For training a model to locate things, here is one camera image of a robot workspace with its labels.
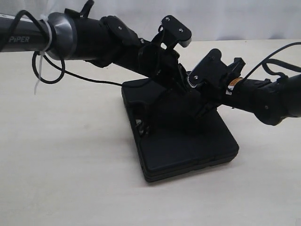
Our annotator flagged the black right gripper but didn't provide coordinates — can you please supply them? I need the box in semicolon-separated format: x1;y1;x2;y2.
183;57;246;121

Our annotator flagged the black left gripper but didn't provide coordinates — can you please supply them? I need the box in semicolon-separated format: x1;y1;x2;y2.
137;32;187;94

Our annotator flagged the black plastic carrying case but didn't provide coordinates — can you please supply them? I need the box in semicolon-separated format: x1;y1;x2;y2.
121;79;239;183

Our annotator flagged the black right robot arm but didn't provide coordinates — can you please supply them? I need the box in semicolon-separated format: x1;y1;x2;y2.
187;56;301;126

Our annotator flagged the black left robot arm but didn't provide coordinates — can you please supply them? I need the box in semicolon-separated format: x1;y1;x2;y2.
0;9;192;92

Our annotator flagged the white backdrop curtain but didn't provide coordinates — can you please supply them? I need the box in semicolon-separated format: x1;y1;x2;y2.
0;0;301;47

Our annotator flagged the white zip tie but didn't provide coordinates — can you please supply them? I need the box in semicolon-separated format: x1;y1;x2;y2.
34;15;53;95

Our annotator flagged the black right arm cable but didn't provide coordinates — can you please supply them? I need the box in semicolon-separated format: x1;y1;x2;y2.
239;42;301;82

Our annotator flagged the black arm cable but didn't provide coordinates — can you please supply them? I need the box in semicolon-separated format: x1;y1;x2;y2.
7;0;125;87
239;42;301;82

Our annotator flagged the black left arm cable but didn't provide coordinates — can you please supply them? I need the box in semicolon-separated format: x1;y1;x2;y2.
7;0;125;87

